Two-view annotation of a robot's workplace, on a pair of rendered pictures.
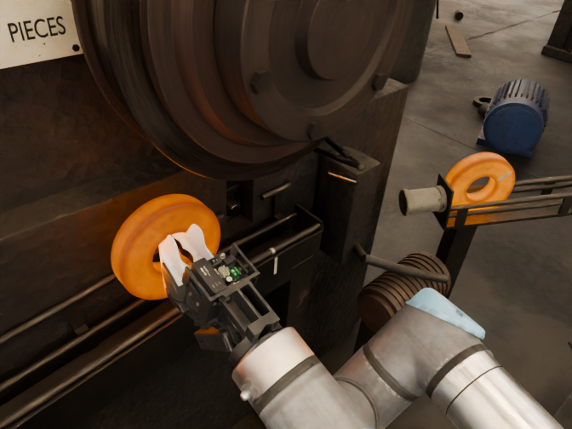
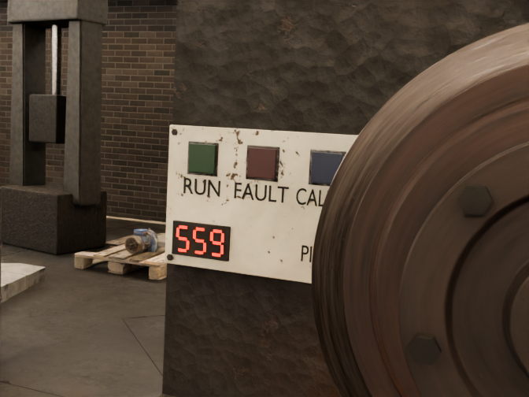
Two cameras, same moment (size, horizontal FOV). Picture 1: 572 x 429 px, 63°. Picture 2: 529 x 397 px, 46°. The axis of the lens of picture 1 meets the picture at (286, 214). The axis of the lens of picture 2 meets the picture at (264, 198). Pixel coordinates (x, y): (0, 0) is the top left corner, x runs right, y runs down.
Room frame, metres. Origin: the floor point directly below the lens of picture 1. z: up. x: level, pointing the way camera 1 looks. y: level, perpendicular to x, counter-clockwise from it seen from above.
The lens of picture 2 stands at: (0.15, -0.33, 1.24)
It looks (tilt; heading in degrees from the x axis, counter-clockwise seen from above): 6 degrees down; 65
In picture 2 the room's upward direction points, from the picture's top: 3 degrees clockwise
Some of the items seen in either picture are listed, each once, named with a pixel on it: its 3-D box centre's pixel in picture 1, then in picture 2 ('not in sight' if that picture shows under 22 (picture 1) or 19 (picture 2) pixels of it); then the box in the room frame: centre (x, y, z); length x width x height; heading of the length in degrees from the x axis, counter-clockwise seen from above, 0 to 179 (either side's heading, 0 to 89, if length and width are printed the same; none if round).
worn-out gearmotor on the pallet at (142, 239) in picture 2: not in sight; (147, 239); (1.46, 4.73, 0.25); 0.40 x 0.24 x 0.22; 45
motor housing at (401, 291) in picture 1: (387, 346); not in sight; (0.77, -0.29, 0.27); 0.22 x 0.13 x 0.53; 135
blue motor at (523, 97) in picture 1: (516, 113); not in sight; (2.52, -1.26, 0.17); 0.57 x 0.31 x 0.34; 155
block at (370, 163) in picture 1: (342, 205); not in sight; (0.81, -0.12, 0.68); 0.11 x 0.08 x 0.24; 45
